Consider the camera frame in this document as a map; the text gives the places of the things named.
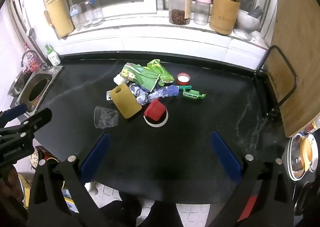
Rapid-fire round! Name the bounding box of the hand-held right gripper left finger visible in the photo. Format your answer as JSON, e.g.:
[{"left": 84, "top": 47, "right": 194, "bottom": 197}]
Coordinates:
[{"left": 27, "top": 132, "right": 118, "bottom": 227}]

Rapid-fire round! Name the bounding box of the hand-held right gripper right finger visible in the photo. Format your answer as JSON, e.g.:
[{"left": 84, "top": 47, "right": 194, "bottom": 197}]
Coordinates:
[{"left": 207, "top": 131, "right": 295, "bottom": 227}]

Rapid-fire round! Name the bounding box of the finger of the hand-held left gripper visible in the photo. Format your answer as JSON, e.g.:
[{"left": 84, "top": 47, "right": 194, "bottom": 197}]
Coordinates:
[
  {"left": 0, "top": 108, "right": 53, "bottom": 142},
  {"left": 0, "top": 103, "right": 27, "bottom": 127}
]

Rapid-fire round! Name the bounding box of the crushed clear plastic cup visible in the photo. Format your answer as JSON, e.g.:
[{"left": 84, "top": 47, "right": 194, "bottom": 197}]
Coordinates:
[{"left": 94, "top": 106, "right": 119, "bottom": 130}]

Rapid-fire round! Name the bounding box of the yellow sponge block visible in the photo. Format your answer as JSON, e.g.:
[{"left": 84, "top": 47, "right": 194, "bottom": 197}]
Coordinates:
[{"left": 110, "top": 83, "right": 143, "bottom": 119}]

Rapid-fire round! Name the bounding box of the white plastic ring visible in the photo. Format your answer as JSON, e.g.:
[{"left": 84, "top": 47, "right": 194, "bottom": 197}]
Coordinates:
[{"left": 143, "top": 111, "right": 169, "bottom": 127}]

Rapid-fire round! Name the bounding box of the green plastic toy part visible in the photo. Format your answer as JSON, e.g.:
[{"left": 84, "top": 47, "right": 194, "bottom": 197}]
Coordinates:
[{"left": 182, "top": 89, "right": 206, "bottom": 100}]

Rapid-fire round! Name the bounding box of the small white container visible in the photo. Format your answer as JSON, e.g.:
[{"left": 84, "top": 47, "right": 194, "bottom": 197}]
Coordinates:
[{"left": 114, "top": 74, "right": 128, "bottom": 85}]

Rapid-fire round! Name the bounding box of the red jar lid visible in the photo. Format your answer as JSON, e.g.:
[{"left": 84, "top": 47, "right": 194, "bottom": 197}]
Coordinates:
[{"left": 177, "top": 73, "right": 192, "bottom": 86}]

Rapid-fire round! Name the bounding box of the long blue white wrapper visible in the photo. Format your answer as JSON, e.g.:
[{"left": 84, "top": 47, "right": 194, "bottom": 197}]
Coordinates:
[{"left": 146, "top": 85, "right": 180, "bottom": 104}]

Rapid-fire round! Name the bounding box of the large green snack bag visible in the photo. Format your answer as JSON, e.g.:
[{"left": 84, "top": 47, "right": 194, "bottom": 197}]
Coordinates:
[{"left": 121, "top": 62, "right": 160, "bottom": 92}]

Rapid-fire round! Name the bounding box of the small green snack bag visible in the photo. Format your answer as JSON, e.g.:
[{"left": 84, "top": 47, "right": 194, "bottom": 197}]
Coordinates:
[{"left": 147, "top": 59, "right": 175, "bottom": 86}]

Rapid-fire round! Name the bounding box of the person's left hand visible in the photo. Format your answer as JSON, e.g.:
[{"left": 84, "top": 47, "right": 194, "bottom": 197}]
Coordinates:
[{"left": 0, "top": 164, "right": 19, "bottom": 192}]

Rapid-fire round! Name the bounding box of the black pot patterned lid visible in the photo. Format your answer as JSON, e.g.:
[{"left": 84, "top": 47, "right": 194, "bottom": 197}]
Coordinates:
[{"left": 29, "top": 145, "right": 63, "bottom": 170}]

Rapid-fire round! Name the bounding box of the yellow box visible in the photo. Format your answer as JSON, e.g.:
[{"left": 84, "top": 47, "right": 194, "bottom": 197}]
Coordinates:
[{"left": 16, "top": 172, "right": 34, "bottom": 207}]

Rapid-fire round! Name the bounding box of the steel sink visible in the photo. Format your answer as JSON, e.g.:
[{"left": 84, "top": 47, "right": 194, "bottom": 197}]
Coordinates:
[{"left": 9, "top": 65, "right": 63, "bottom": 114}]

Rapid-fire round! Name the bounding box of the red printed package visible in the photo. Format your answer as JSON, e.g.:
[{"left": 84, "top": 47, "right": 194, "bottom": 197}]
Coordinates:
[{"left": 24, "top": 51, "right": 42, "bottom": 73}]

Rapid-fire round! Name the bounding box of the red cabinet front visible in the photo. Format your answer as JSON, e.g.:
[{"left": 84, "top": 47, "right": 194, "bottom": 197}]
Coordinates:
[{"left": 237, "top": 193, "right": 258, "bottom": 221}]

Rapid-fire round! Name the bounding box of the black metal rack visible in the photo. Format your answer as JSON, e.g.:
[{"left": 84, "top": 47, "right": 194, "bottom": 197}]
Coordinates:
[{"left": 254, "top": 45, "right": 298, "bottom": 117}]

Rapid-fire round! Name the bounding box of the green cap soap bottle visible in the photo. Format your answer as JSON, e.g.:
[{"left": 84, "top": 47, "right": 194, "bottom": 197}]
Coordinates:
[{"left": 44, "top": 43, "right": 61, "bottom": 66}]

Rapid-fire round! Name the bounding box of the person's dark pants leg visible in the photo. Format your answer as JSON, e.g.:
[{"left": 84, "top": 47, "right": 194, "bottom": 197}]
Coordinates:
[{"left": 100, "top": 191, "right": 180, "bottom": 227}]

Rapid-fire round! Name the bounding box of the yellow plastic pitcher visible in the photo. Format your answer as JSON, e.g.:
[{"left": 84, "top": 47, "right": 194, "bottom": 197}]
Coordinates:
[{"left": 44, "top": 0, "right": 75, "bottom": 39}]

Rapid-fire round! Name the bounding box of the clear baby bottle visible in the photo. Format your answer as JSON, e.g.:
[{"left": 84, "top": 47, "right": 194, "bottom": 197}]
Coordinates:
[{"left": 70, "top": 4, "right": 84, "bottom": 31}]

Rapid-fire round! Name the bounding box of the clear glass bottle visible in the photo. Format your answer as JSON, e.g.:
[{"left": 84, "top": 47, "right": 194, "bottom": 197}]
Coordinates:
[
  {"left": 80, "top": 1, "right": 94, "bottom": 28},
  {"left": 90, "top": 0, "right": 104, "bottom": 26}
]

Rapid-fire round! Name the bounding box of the white ceramic jar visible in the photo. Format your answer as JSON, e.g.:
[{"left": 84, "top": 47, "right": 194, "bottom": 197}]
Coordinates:
[{"left": 234, "top": 9, "right": 263, "bottom": 40}]

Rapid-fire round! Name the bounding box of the large wooden cutting board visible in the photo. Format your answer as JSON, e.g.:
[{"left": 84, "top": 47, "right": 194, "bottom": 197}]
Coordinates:
[{"left": 270, "top": 0, "right": 320, "bottom": 137}]

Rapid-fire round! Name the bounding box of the bamboo utensil holder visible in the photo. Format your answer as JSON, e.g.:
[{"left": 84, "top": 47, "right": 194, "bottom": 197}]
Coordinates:
[{"left": 209, "top": 0, "right": 241, "bottom": 36}]

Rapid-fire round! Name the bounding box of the grey stone pestle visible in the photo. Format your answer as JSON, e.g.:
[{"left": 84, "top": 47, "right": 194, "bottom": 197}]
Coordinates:
[{"left": 247, "top": 6, "right": 265, "bottom": 18}]

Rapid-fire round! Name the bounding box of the glass jar of dried chilies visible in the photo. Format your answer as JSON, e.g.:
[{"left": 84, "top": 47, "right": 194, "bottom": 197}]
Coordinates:
[{"left": 168, "top": 0, "right": 193, "bottom": 26}]

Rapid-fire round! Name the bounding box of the pink baby bottle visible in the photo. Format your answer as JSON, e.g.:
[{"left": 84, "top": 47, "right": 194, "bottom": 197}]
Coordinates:
[{"left": 194, "top": 0, "right": 212, "bottom": 26}]

